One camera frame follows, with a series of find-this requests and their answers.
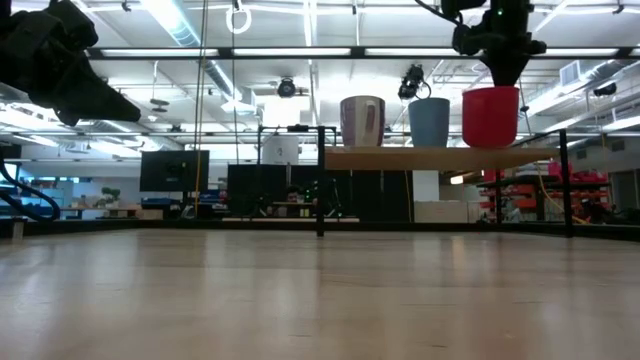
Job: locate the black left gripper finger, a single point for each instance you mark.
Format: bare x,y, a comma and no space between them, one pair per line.
95,100

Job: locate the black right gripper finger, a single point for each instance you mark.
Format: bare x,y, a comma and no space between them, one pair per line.
500,75
512,75

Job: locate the red plastic mug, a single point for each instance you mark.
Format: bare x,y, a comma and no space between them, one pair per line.
490,117

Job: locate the blue plastic cup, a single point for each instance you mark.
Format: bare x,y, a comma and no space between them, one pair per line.
429,122

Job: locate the wooden shelf with black legs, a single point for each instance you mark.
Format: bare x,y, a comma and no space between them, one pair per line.
430,158

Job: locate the small green potted plant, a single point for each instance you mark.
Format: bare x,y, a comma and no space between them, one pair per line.
110,196

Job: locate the black computer monitor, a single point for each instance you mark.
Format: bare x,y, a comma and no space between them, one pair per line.
172,171

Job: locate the rack with red bins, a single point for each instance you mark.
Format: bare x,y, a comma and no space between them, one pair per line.
525,192

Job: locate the beige cabinet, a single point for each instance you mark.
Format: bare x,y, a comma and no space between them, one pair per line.
440,211

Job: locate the black partition panels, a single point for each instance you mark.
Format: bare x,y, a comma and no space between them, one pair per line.
260,190

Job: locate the round black ceiling camera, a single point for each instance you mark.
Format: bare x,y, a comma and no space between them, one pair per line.
286,88

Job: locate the black metal rig frame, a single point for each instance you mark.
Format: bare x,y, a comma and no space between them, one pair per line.
300,52

